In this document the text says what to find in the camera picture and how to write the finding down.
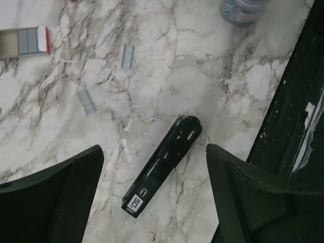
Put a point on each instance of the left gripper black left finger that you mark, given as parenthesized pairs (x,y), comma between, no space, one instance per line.
(52,205)

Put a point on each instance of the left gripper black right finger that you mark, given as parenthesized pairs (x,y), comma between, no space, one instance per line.
(254,205)

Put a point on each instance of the black stapler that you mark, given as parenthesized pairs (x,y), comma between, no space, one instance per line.
(172,149)

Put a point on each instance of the staple strip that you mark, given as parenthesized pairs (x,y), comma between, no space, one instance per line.
(86,102)
(127,57)

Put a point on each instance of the open staple box tray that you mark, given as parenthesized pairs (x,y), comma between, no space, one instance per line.
(21,42)

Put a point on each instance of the clear jar of paper clips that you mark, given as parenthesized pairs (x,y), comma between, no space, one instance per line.
(242,13)

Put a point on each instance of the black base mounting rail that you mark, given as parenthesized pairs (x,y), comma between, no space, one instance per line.
(302,83)

